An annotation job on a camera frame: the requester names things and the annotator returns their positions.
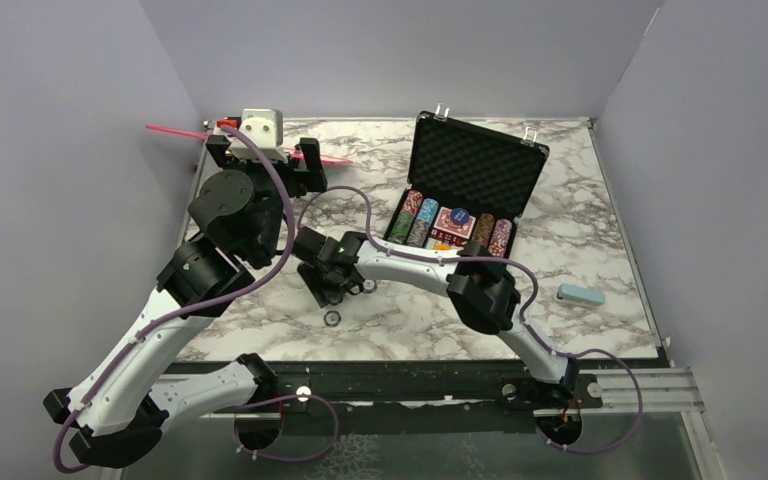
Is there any red playing card deck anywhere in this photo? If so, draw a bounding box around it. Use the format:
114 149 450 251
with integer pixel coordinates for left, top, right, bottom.
432 207 477 238

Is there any red dice row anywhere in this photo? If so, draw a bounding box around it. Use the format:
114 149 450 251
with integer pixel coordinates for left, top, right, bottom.
429 229 469 247

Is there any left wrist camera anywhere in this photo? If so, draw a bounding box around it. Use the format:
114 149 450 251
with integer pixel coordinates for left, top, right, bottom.
213 108 288 163

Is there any purple red chip stack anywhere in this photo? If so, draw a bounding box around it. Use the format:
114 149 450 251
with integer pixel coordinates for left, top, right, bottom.
487 219 513 257

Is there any orange black chip stack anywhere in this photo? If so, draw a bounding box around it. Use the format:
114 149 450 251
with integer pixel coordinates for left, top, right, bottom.
471 213 496 247

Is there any light blue eraser block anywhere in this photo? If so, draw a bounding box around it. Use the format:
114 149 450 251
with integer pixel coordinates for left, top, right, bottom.
555 283 606 308

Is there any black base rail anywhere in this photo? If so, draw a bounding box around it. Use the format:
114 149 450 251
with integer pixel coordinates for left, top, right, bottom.
158 359 654 439

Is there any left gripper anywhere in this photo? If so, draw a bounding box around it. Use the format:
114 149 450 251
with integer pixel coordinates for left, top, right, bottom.
210 136 326 262

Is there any white one poker chip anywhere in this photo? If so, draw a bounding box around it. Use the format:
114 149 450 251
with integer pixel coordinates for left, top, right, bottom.
362 280 378 294

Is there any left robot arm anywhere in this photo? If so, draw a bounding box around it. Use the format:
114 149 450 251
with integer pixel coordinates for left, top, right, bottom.
44 126 327 474

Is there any light blue chip stack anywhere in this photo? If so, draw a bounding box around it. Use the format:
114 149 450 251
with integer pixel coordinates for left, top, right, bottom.
406 198 439 247

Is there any pink acrylic sheet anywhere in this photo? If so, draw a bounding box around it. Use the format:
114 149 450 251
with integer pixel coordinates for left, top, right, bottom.
145 124 353 165

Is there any blue small blind button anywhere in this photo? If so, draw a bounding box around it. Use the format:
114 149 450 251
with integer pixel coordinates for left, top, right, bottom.
450 207 470 225

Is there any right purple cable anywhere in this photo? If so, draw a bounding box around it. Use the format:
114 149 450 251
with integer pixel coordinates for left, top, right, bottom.
296 186 644 458

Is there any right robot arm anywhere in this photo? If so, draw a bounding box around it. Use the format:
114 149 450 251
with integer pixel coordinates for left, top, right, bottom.
292 227 579 407

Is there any red white chip stack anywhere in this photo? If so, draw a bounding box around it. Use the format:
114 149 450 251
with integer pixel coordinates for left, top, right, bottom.
387 190 424 244

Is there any black poker chip case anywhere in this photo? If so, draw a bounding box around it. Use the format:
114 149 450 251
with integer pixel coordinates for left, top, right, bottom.
384 111 550 258

